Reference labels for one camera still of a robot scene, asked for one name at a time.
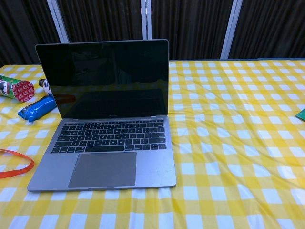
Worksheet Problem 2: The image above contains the orange strap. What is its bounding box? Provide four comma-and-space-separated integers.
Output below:
0, 148, 35, 180

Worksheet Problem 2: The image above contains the orange drink plastic bottle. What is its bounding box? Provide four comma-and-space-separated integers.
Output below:
38, 78, 52, 96

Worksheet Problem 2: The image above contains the blue snack packet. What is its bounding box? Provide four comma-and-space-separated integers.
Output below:
18, 94, 57, 125

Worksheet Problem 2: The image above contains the dark corrugated partition panel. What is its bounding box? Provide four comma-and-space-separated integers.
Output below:
56, 0, 144, 44
0, 0, 62, 68
229, 0, 305, 60
151, 0, 233, 61

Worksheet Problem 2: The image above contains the white partition post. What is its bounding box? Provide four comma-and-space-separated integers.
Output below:
141, 0, 153, 41
46, 0, 70, 44
220, 0, 243, 60

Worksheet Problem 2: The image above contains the yellow white checkered tablecloth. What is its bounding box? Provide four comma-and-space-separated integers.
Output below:
0, 59, 305, 229

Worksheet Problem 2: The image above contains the grey laptop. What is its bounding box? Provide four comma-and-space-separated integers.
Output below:
27, 39, 177, 193

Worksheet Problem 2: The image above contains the green chips can red lid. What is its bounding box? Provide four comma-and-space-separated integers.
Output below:
0, 75, 35, 103

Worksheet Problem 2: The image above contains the green flat packet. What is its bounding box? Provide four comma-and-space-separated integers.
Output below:
295, 107, 305, 121

